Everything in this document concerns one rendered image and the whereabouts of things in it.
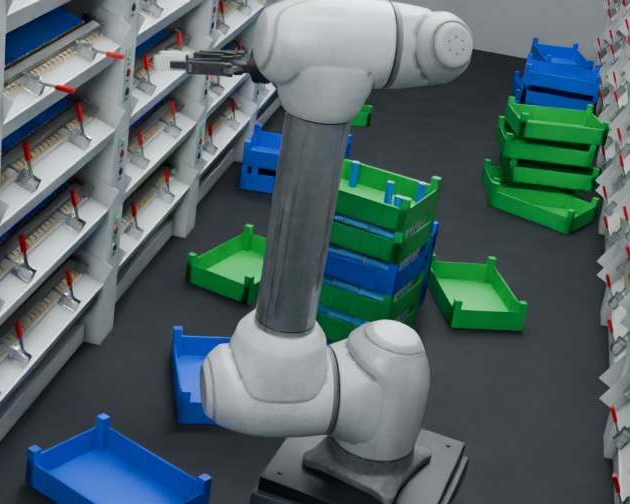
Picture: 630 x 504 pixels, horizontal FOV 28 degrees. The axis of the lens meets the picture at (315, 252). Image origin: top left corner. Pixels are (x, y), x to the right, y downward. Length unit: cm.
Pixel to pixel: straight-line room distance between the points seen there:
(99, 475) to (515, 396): 106
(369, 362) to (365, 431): 13
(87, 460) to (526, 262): 171
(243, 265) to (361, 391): 143
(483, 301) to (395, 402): 142
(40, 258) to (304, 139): 86
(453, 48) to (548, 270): 203
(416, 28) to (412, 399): 64
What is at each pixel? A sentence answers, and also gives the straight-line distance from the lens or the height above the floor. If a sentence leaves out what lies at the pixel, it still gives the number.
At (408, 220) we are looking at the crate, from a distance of 282.
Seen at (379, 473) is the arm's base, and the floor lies 26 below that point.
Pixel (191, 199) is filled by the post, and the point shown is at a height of 11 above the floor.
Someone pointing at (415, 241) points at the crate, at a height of 35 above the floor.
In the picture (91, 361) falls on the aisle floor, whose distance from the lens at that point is 295.
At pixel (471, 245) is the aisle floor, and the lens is 388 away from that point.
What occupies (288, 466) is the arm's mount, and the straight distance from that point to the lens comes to 224.
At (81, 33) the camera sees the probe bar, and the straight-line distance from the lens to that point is 264.
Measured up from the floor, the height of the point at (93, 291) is 17.
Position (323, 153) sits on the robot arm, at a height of 84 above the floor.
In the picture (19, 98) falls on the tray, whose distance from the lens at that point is 232.
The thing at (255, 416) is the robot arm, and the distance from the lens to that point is 207.
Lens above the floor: 146
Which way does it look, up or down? 24 degrees down
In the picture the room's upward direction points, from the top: 9 degrees clockwise
